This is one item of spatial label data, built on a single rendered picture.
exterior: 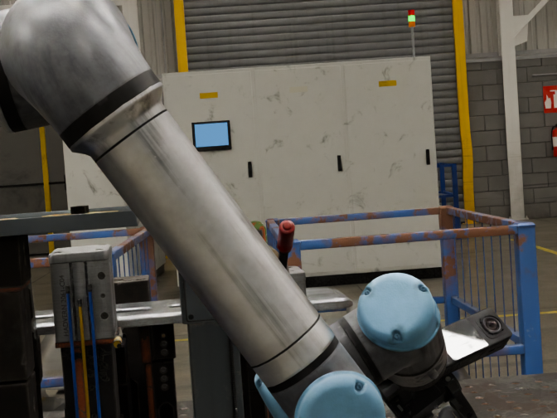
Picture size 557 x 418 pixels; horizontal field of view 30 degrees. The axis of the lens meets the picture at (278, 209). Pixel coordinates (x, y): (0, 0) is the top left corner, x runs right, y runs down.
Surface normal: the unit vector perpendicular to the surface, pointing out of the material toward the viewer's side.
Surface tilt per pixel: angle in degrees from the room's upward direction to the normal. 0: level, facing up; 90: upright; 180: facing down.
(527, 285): 90
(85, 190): 90
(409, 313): 60
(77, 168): 90
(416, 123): 90
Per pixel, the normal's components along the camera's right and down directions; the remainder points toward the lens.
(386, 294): -0.22, -0.44
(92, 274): 0.11, 0.04
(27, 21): -0.52, -0.36
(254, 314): -0.09, 0.18
